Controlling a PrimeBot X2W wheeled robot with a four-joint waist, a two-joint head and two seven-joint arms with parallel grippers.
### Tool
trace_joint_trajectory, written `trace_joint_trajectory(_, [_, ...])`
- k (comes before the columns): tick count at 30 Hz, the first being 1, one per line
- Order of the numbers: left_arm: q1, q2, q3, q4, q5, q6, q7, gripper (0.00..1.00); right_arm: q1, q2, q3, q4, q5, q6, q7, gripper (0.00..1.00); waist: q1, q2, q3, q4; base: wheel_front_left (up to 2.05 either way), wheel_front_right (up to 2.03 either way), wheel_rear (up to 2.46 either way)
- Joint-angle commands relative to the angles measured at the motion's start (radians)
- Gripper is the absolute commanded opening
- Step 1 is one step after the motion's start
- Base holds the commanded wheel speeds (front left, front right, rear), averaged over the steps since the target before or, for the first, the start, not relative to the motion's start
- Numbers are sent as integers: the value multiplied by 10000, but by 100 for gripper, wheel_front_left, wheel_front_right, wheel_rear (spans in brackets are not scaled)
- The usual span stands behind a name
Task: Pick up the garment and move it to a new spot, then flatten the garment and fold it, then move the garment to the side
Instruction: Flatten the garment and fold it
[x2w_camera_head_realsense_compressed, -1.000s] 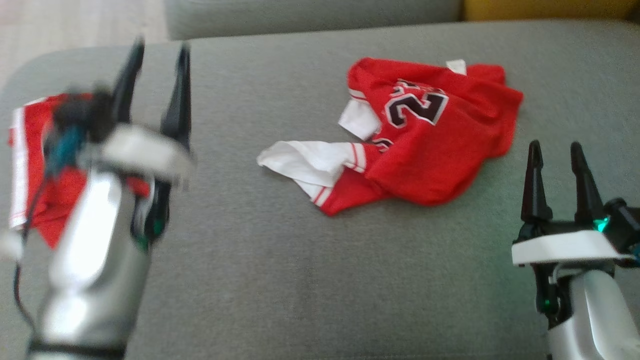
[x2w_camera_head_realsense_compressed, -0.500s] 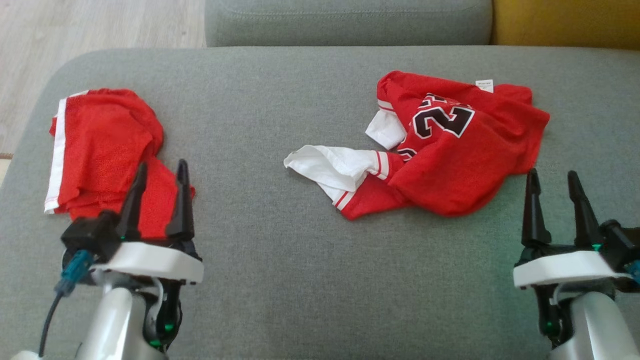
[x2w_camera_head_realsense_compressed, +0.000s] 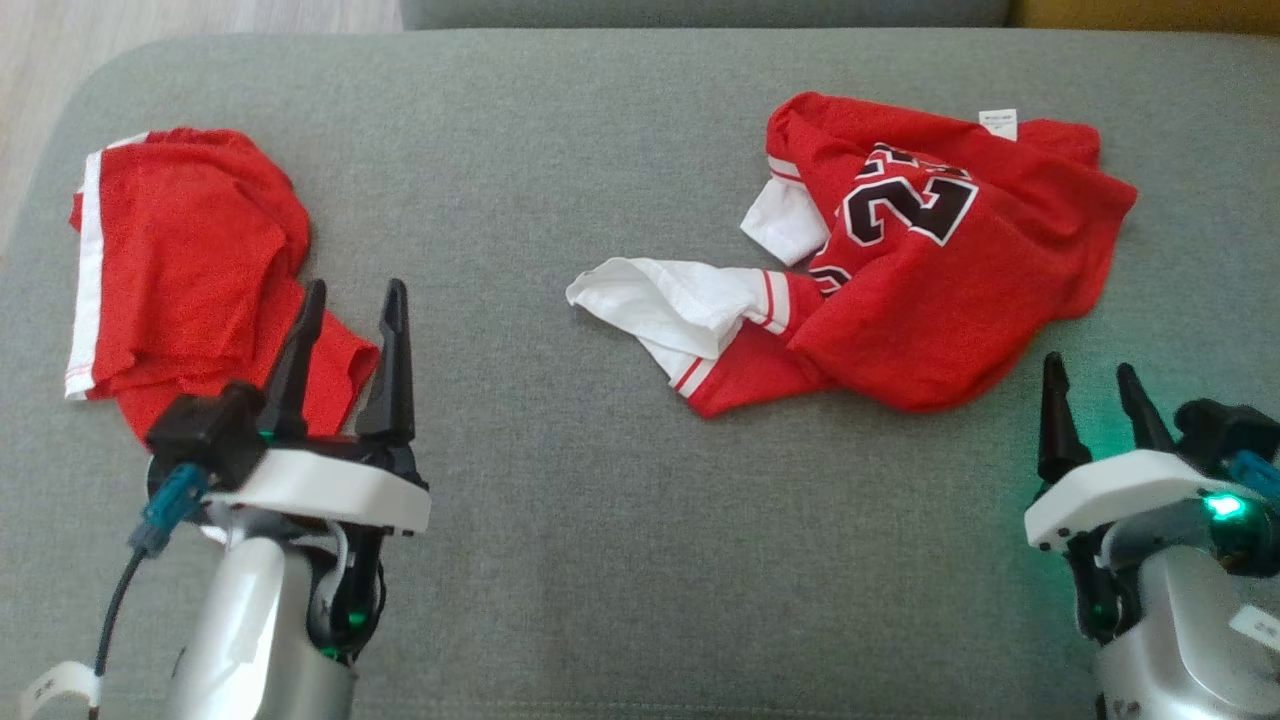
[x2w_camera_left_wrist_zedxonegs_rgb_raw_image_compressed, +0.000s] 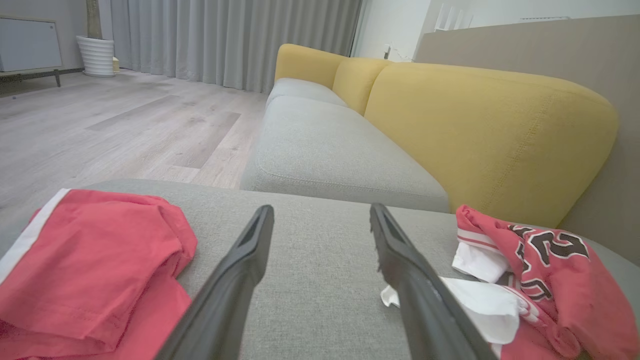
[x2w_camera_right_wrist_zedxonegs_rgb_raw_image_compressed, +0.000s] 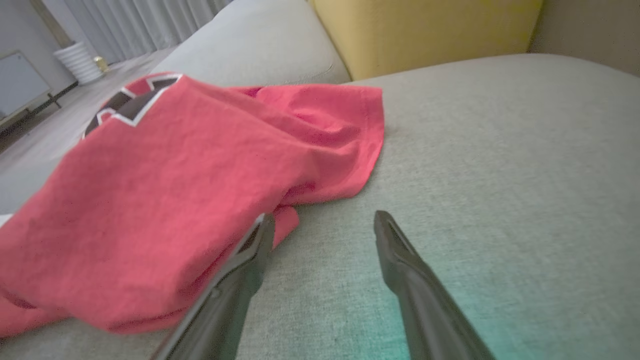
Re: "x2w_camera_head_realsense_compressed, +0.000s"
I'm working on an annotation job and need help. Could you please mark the red shorts white stripe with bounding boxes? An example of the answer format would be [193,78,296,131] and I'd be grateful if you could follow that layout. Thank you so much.
[64,127,381,446]

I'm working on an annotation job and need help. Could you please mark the grey fabric sofa seat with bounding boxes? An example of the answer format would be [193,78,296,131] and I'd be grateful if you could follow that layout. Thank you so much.
[0,28,1280,720]

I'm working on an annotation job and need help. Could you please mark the yellow sofa backrest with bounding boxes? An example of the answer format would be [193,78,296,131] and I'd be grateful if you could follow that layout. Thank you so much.
[1008,0,1280,37]

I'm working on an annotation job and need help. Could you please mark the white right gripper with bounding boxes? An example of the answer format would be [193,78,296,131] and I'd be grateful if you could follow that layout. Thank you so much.
[1024,352,1280,579]

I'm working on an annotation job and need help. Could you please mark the left arm cable blue plug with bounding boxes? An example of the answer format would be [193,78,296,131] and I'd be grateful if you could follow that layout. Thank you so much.
[20,463,213,720]

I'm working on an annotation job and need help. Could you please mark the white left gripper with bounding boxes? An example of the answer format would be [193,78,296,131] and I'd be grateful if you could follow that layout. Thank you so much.
[203,278,433,536]

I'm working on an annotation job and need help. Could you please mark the red numbered jersey white sleeves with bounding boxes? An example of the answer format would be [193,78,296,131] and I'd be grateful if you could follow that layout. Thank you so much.
[565,92,1139,419]

